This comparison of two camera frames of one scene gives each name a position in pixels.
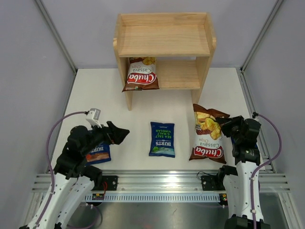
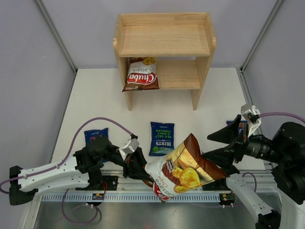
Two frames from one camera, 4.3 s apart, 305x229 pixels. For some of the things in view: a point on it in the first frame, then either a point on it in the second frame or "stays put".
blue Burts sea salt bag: [162, 139] stays put
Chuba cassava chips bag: [142, 74] stays put
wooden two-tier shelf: [183, 44] stays put
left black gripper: [112, 134] to [134, 165]
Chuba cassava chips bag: [208, 144] to [183, 168]
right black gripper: [226, 122] to [225, 156]
